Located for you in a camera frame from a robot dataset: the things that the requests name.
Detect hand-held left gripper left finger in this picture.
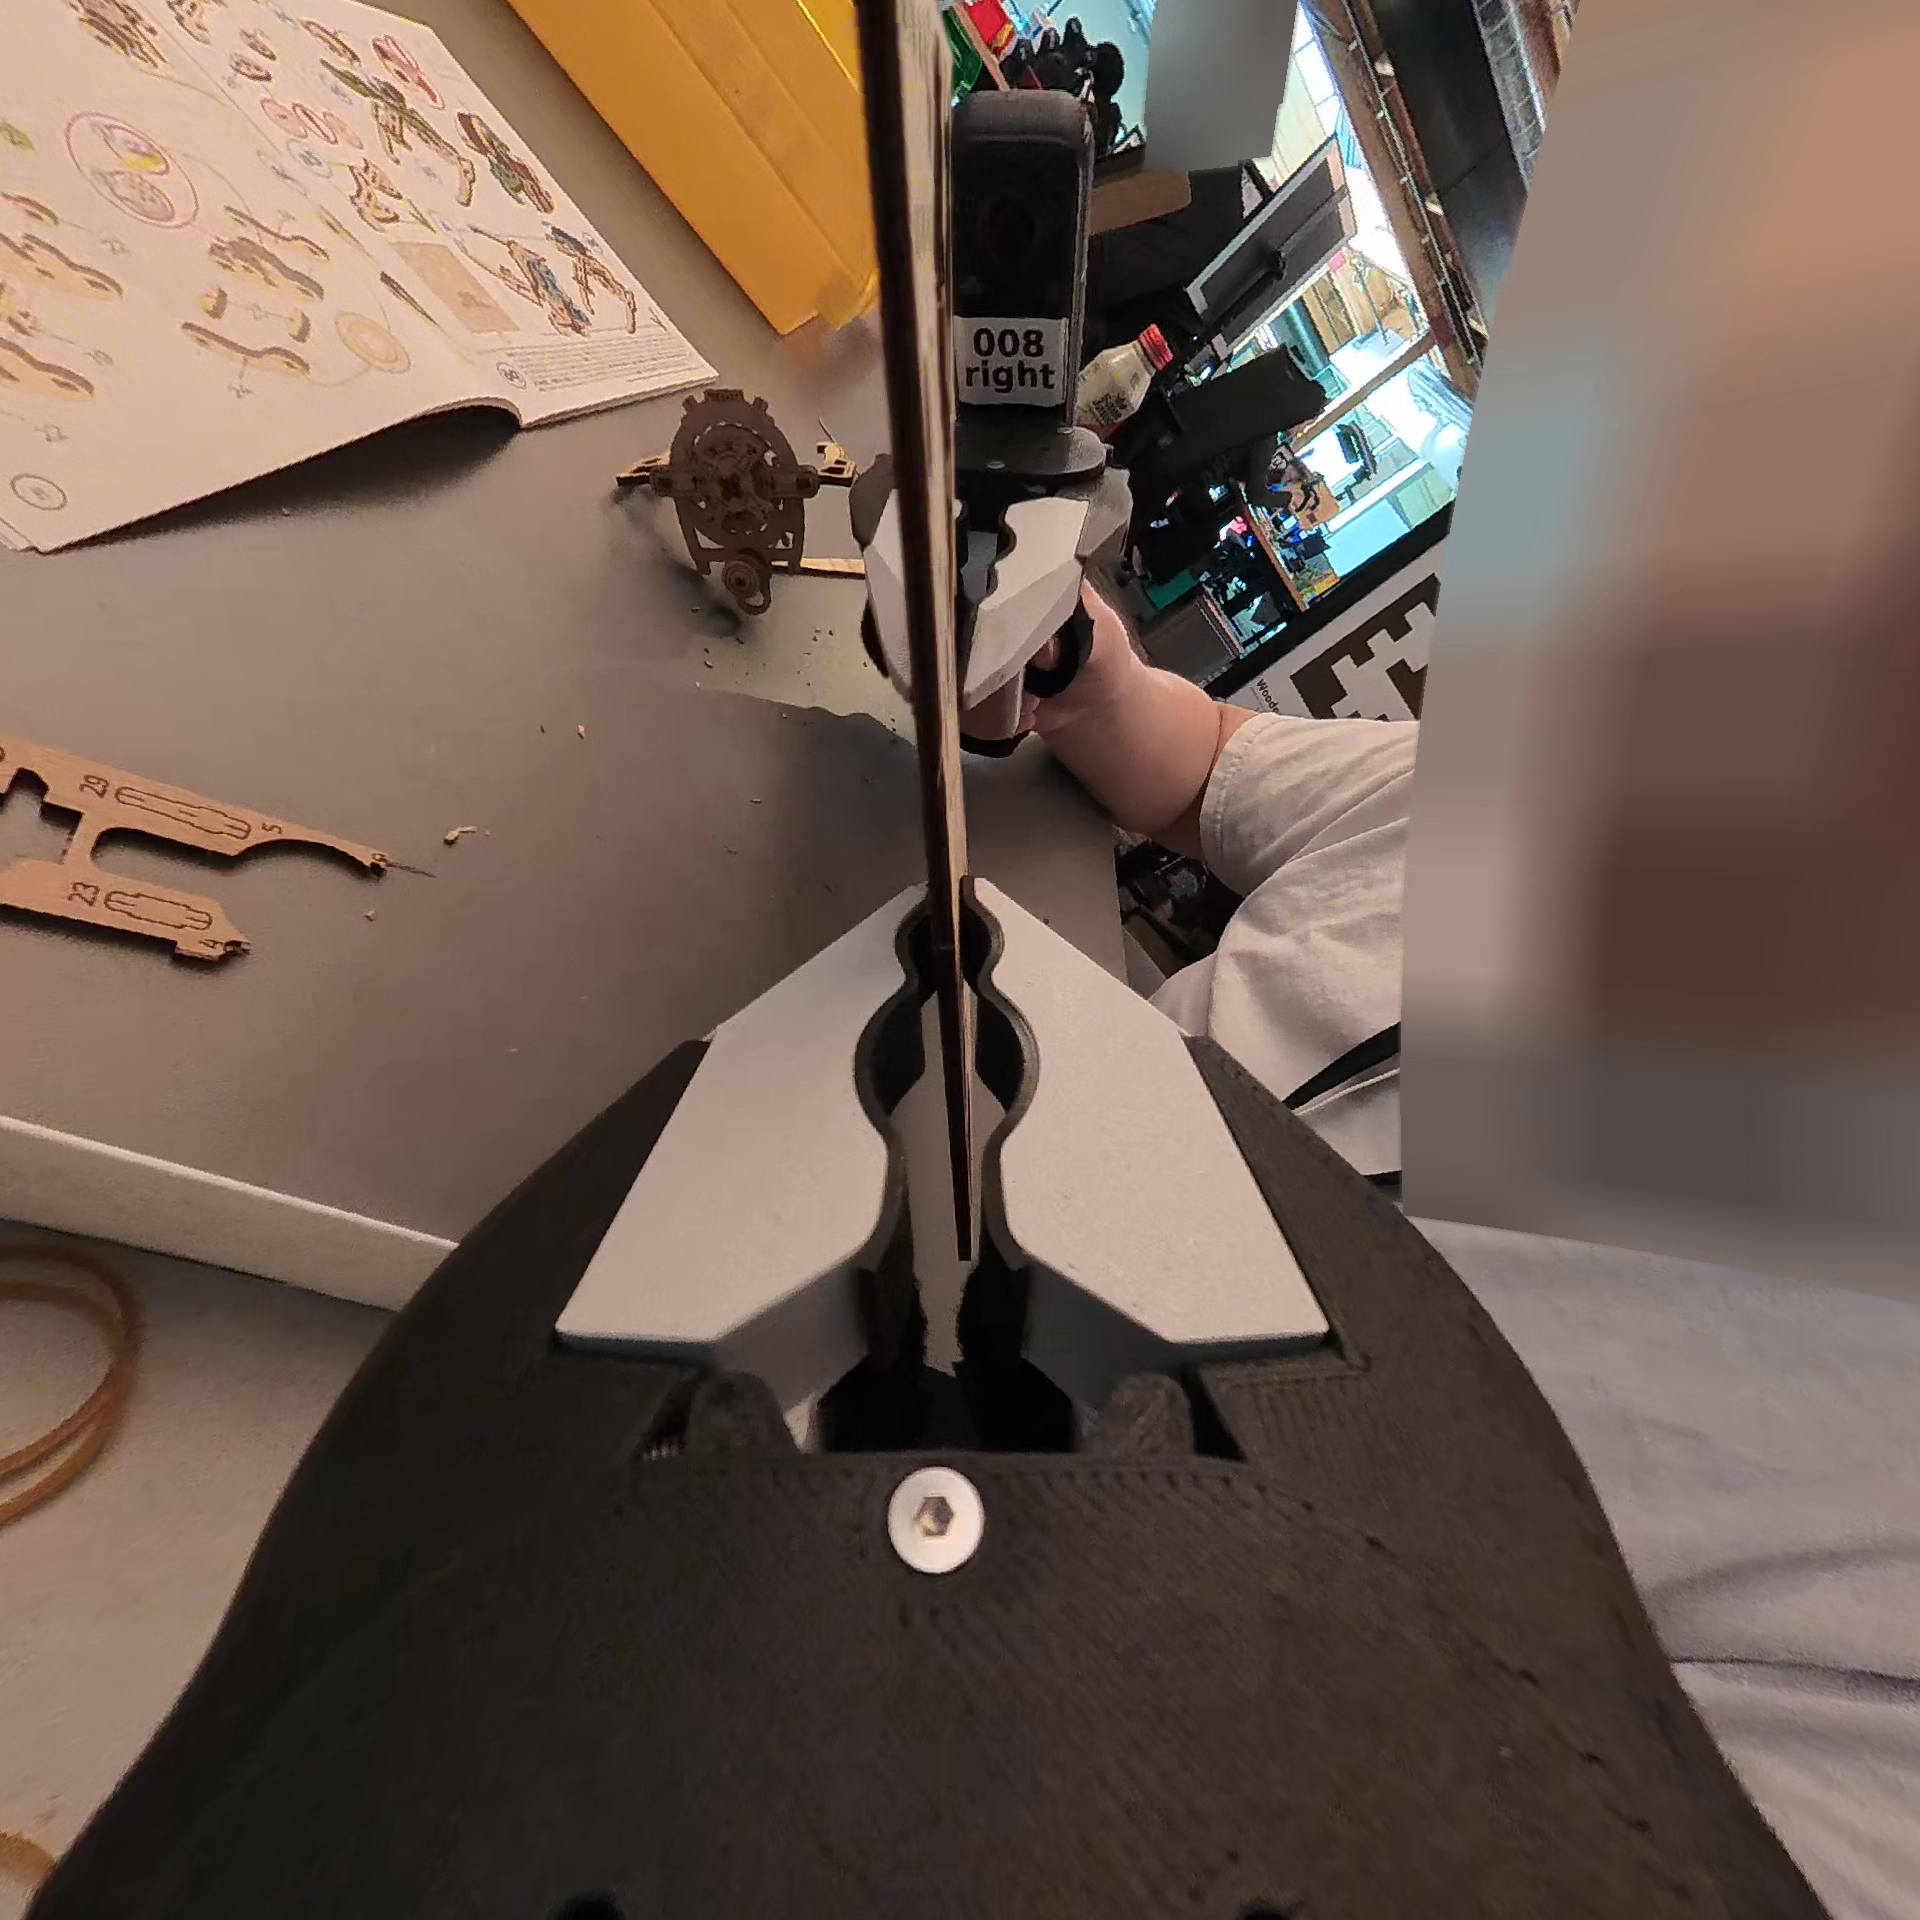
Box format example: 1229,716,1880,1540
558,894,943,1373

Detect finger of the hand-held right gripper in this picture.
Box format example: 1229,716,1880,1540
848,458,922,710
964,499,1093,702

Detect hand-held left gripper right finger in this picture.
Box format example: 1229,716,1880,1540
967,878,1333,1373

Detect thin dark wooden part sheet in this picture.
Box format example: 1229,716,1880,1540
853,0,991,1367

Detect wooden gear model assembly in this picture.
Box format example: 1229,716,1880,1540
614,386,872,616

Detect person's right forearm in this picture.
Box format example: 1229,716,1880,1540
1035,592,1262,856

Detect pale drink bottle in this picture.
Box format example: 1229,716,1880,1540
1071,322,1173,444

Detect black office chair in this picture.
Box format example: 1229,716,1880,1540
1125,351,1327,495

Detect white box with black pattern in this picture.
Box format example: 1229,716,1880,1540
1207,575,1443,722

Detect computer monitor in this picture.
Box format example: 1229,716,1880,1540
1183,134,1359,318

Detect person's white shirt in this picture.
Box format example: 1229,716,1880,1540
1147,704,1419,1186

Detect yellow plastic bin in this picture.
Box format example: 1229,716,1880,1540
507,0,879,335

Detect white cardboard tray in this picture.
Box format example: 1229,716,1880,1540
0,1112,459,1920

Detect pile of tan rubber bands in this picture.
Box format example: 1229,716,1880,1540
0,1245,147,1869

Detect person's light grey trousers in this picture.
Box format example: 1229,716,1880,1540
1411,1215,1920,1920

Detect open instruction booklet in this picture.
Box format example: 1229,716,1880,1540
0,0,722,554

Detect small wooden offcut frame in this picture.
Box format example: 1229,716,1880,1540
0,732,436,963

